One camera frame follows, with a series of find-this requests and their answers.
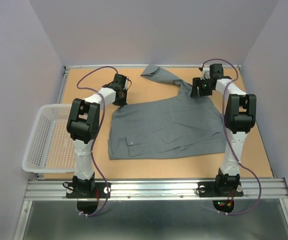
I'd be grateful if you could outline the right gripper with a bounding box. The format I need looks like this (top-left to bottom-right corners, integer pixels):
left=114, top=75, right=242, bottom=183
left=190, top=76, right=213, bottom=97

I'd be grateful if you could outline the grey long sleeve shirt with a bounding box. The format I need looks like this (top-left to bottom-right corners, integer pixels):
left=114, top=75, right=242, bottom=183
left=108, top=65, right=227, bottom=160

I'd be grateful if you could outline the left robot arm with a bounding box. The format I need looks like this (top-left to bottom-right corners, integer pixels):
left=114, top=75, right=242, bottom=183
left=63, top=73, right=128, bottom=199

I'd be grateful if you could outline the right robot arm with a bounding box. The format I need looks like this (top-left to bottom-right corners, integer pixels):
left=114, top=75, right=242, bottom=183
left=191, top=63, right=257, bottom=198

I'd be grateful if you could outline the white plastic basket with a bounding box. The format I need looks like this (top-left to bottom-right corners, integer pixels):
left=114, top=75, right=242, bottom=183
left=21, top=103, right=91, bottom=174

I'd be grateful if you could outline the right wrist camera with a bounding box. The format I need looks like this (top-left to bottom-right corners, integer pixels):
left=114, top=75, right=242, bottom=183
left=201, top=66, right=210, bottom=80

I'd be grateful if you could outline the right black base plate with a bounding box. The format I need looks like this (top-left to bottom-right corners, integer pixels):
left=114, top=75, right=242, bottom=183
left=196, top=181, right=244, bottom=198

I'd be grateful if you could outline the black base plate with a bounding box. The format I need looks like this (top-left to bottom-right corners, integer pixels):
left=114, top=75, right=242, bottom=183
left=62, top=181, right=111, bottom=199
left=196, top=181, right=244, bottom=198

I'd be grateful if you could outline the aluminium mounting rail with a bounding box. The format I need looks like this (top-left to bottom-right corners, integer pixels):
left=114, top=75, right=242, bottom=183
left=24, top=178, right=288, bottom=201

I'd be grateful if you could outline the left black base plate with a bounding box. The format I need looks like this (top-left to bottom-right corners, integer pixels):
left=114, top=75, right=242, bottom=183
left=62, top=181, right=111, bottom=199

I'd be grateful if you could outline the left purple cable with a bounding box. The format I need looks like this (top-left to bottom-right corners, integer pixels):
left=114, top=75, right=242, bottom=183
left=76, top=65, right=112, bottom=218

